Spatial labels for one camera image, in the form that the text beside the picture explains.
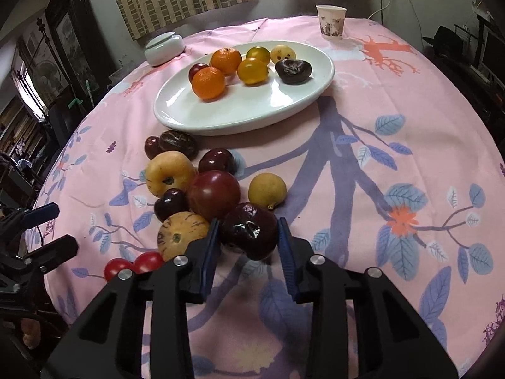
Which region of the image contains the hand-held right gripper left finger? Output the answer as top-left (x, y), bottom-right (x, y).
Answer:
top-left (41, 218), bottom-right (221, 379)

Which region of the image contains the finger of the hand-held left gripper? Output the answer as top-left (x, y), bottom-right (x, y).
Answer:
top-left (0, 202), bottom-right (60, 238)
top-left (0, 235), bottom-right (80, 282)

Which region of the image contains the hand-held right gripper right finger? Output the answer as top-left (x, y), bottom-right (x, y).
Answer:
top-left (278, 217), bottom-right (460, 379)

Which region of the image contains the striped pepino melon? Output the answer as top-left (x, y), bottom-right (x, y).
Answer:
top-left (158, 212), bottom-right (211, 262)

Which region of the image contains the dark purple plum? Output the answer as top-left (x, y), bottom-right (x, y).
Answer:
top-left (219, 202), bottom-right (279, 261)

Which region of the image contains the yellow fruit with dark hollow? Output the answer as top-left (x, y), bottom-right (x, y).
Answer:
top-left (145, 152), bottom-right (197, 199)

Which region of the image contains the brown wrinkled passion fruit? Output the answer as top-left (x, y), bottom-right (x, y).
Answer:
top-left (158, 130), bottom-right (198, 159)

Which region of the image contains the white oval plate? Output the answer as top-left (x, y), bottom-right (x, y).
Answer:
top-left (153, 40), bottom-right (335, 136)

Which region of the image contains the tangerine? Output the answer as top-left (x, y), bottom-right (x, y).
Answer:
top-left (192, 67), bottom-right (226, 100)
top-left (210, 47), bottom-right (243, 76)

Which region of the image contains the dark purple wrinkled fruit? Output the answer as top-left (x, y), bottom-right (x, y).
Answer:
top-left (275, 59), bottom-right (312, 85)

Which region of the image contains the orange-yellow round fruit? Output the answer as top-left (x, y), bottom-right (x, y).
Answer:
top-left (237, 58), bottom-right (270, 85)

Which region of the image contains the pale yellow spotted fruit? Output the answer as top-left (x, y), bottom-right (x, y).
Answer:
top-left (270, 45), bottom-right (296, 64)

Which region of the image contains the yellow-green round fruit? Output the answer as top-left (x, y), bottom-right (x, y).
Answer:
top-left (246, 46), bottom-right (271, 65)

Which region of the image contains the person's left hand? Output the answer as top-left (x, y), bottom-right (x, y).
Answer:
top-left (20, 316), bottom-right (42, 350)

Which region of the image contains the red tomato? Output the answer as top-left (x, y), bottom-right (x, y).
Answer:
top-left (133, 251), bottom-right (165, 275)
top-left (104, 258), bottom-right (135, 283)

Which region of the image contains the pink printed tablecloth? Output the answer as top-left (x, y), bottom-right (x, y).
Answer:
top-left (24, 16), bottom-right (505, 379)

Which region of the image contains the small dark red plum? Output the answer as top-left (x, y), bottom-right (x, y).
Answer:
top-left (144, 136), bottom-right (162, 159)

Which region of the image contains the white lidded jar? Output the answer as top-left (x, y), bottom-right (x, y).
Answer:
top-left (144, 33), bottom-right (185, 66)

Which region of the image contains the printed paper cup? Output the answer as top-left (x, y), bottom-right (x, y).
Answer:
top-left (316, 5), bottom-right (347, 41)

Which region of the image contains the black hat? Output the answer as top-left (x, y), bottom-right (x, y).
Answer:
top-left (422, 26), bottom-right (468, 58)

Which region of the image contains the computer monitor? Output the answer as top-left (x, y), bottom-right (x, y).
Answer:
top-left (479, 20), bottom-right (505, 83)

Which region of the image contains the white power cable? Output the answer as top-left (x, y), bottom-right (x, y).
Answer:
top-left (367, 0), bottom-right (395, 20)

